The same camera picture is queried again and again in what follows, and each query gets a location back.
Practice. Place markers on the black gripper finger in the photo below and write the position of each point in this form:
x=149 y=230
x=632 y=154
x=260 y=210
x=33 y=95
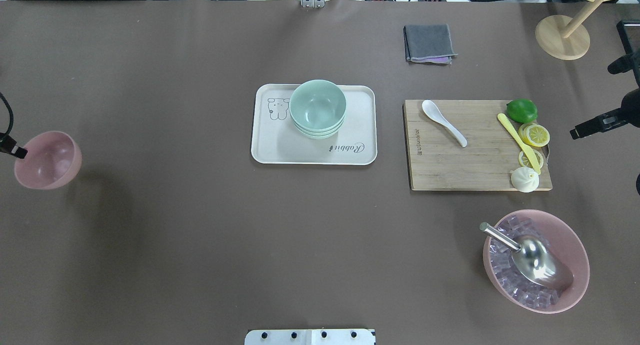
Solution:
x=9 y=146

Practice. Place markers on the small pink bowl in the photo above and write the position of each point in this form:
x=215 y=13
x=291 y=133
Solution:
x=53 y=159

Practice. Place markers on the white ceramic spoon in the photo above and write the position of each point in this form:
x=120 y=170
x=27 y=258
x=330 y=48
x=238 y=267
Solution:
x=431 y=110

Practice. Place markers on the large pink ice bowl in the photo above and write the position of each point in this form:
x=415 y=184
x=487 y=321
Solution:
x=565 y=244

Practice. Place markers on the cream rabbit tray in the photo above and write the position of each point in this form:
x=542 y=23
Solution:
x=276 y=140

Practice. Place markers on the stacked green bowls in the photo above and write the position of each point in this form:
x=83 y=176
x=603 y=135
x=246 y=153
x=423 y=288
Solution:
x=318 y=108

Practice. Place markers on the folded grey cloth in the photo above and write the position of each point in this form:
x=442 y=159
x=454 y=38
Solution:
x=423 y=41

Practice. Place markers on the bamboo cutting board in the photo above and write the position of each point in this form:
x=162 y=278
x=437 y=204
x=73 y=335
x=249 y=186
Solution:
x=438 y=163

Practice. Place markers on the purple cloth under grey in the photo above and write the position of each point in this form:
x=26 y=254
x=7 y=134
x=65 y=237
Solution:
x=439 y=60

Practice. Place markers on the clear ice cubes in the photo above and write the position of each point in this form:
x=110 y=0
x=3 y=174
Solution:
x=516 y=285

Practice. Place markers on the lemon slice under knife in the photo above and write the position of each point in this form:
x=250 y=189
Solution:
x=524 y=161

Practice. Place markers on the green lime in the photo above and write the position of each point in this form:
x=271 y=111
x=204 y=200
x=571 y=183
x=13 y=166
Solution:
x=522 y=110

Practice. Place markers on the white steamed bun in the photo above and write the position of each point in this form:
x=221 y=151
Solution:
x=524 y=179

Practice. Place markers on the yellow plastic knife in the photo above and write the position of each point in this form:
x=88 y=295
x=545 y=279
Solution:
x=525 y=148

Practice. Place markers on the stacked lemon slices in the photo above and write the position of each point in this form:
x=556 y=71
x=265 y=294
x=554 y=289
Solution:
x=534 y=134

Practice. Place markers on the metal ice scoop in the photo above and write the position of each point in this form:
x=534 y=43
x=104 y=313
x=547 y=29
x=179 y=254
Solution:
x=532 y=258

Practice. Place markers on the wooden cup rack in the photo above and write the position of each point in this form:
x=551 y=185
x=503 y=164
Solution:
x=564 y=37

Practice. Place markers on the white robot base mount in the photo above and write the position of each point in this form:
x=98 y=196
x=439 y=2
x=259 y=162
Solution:
x=317 y=336

